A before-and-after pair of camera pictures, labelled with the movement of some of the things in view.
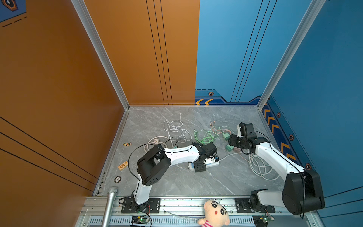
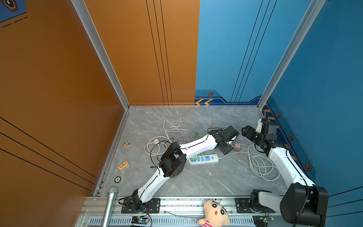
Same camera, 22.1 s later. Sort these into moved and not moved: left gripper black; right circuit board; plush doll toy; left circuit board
Moved: left gripper black
Not moved: right circuit board; plush doll toy; left circuit board
